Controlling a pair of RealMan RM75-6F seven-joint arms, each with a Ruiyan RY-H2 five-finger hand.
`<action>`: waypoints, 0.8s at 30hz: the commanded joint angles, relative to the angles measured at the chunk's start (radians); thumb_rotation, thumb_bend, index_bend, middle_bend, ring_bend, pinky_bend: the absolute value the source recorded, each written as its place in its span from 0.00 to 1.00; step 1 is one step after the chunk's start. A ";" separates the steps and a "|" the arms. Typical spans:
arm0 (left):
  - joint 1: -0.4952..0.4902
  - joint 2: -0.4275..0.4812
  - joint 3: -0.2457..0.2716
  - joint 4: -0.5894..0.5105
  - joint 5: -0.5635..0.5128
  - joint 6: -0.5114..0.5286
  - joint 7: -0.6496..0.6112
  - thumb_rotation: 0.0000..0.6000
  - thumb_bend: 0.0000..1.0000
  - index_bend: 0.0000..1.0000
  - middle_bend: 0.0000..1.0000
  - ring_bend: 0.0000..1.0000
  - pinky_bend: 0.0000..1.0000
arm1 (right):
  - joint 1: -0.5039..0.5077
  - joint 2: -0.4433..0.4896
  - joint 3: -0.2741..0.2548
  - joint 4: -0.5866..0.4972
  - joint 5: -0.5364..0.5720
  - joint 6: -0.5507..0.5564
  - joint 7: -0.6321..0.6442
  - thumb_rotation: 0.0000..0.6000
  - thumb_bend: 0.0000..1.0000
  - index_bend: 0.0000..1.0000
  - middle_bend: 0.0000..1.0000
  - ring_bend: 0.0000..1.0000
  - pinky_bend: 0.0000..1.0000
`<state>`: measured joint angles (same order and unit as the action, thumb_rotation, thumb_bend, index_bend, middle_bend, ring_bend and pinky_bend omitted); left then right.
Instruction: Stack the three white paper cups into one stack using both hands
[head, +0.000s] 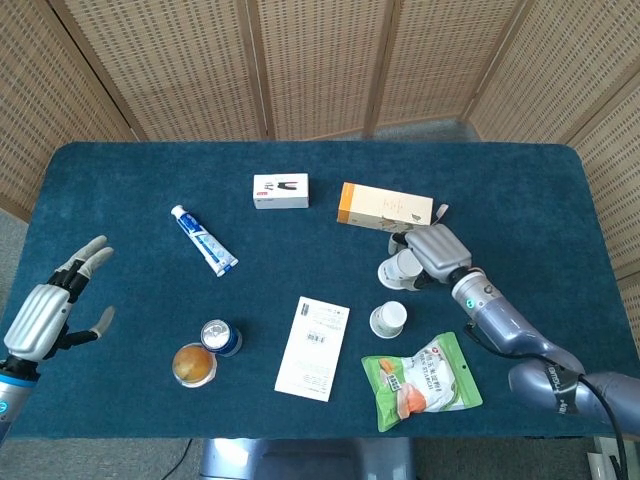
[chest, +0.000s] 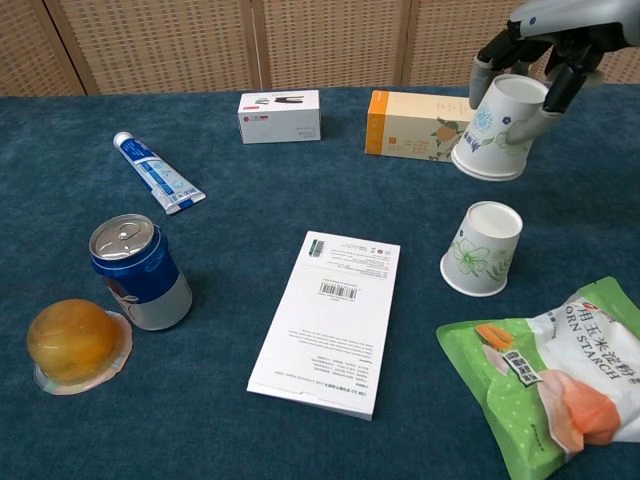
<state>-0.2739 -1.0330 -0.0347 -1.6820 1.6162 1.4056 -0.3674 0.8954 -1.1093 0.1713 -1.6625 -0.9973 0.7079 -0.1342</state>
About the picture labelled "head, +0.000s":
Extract white floor box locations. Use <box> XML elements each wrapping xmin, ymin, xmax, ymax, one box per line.
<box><xmin>587</xmin><ymin>449</ymin><xmax>621</xmax><ymax>480</ymax></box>

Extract blue white toothpaste tube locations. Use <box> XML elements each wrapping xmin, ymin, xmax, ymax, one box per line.
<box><xmin>170</xmin><ymin>204</ymin><xmax>240</xmax><ymax>278</ymax></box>

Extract dark teal table cloth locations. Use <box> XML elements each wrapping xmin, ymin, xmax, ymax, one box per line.
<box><xmin>0</xmin><ymin>141</ymin><xmax>640</xmax><ymax>441</ymax></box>

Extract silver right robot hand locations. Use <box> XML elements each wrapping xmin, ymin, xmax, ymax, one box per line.
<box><xmin>387</xmin><ymin>223</ymin><xmax>474</xmax><ymax>291</ymax></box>

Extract orange fruit jelly cup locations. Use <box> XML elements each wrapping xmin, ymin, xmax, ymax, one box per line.
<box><xmin>171</xmin><ymin>342</ymin><xmax>219</xmax><ymax>390</ymax></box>

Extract green corn starch bag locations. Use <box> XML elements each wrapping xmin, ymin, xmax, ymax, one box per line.
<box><xmin>360</xmin><ymin>331</ymin><xmax>484</xmax><ymax>433</ymax></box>

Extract black floor cable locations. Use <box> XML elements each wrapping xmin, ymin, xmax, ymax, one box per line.
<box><xmin>169</xmin><ymin>438</ymin><xmax>194</xmax><ymax>474</ymax></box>

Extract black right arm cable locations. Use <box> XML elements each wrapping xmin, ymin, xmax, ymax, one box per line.
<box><xmin>463</xmin><ymin>323</ymin><xmax>630</xmax><ymax>480</ymax></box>

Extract long orange beige carton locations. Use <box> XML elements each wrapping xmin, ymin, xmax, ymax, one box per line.
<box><xmin>336</xmin><ymin>181</ymin><xmax>450</xmax><ymax>240</ymax></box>

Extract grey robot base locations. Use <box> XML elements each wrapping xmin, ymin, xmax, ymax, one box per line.
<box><xmin>199</xmin><ymin>437</ymin><xmax>416</xmax><ymax>480</ymax></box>

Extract wooden rattan folding screen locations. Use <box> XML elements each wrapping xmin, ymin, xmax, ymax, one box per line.
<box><xmin>0</xmin><ymin>0</ymin><xmax>640</xmax><ymax>281</ymax></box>

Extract small white stapler box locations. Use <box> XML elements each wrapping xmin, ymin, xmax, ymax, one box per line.
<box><xmin>252</xmin><ymin>173</ymin><xmax>310</xmax><ymax>210</ymax></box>

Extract flat white printed box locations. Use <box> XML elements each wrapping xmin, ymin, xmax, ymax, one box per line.
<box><xmin>273</xmin><ymin>295</ymin><xmax>351</xmax><ymax>403</ymax></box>

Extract blue silver drink can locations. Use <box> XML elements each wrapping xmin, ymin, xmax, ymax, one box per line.
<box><xmin>200</xmin><ymin>319</ymin><xmax>244</xmax><ymax>358</ymax></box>

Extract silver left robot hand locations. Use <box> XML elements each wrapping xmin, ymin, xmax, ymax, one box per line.
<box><xmin>2</xmin><ymin>234</ymin><xmax>116</xmax><ymax>362</ymax></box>

